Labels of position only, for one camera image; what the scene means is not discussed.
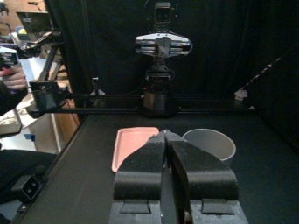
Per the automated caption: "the grey plastic cup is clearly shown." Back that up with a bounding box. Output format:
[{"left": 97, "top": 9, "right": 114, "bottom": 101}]
[{"left": 182, "top": 128, "right": 238, "bottom": 168}]

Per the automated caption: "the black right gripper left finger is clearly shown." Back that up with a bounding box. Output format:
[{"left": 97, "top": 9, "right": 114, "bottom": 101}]
[{"left": 113, "top": 129, "right": 167, "bottom": 214}]

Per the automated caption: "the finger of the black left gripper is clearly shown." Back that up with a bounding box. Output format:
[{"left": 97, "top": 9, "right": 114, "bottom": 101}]
[
  {"left": 154, "top": 37, "right": 165, "bottom": 60},
  {"left": 163, "top": 37, "right": 174, "bottom": 60}
]

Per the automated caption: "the dark computer monitor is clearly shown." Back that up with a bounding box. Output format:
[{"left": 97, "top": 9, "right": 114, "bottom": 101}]
[{"left": 15, "top": 10, "right": 54, "bottom": 33}]

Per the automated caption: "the person's bare hand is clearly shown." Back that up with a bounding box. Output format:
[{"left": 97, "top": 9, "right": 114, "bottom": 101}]
[{"left": 0, "top": 64, "right": 30, "bottom": 91}]

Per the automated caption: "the black sleeved forearm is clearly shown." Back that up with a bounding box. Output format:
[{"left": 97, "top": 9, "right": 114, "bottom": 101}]
[{"left": 0, "top": 84, "right": 30, "bottom": 116}]

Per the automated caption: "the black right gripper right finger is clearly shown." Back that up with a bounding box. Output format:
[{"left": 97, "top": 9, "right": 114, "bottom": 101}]
[{"left": 165, "top": 129, "right": 239, "bottom": 215}]

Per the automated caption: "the black cloth curtain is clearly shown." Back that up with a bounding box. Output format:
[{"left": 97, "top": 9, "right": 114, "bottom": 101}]
[{"left": 43, "top": 0, "right": 299, "bottom": 147}]

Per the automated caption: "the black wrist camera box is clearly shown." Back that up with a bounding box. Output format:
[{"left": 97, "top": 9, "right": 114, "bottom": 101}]
[{"left": 154, "top": 2, "right": 174, "bottom": 25}]

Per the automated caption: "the black motor block on frame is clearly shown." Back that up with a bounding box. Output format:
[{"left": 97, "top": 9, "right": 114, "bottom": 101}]
[{"left": 29, "top": 80, "right": 71, "bottom": 114}]

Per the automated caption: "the white grey handheld device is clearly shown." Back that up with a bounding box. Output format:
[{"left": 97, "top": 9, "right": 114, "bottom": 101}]
[{"left": 0, "top": 45, "right": 22, "bottom": 74}]

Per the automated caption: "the small black table camera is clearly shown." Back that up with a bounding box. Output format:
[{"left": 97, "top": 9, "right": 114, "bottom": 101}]
[{"left": 11, "top": 173, "right": 43, "bottom": 203}]

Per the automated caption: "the white paper tag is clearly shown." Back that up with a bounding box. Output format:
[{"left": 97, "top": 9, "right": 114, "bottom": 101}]
[{"left": 234, "top": 88, "right": 249, "bottom": 102}]

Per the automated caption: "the black aluminium frame bar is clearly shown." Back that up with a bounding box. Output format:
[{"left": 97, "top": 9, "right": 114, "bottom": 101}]
[{"left": 27, "top": 92, "right": 259, "bottom": 116}]

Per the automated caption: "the pink rectangular plate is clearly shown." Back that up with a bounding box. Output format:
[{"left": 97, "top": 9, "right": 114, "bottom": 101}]
[{"left": 111, "top": 126, "right": 162, "bottom": 173}]

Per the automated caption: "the wooden cabinet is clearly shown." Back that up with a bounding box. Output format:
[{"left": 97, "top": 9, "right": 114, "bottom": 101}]
[{"left": 53, "top": 98, "right": 82, "bottom": 144}]

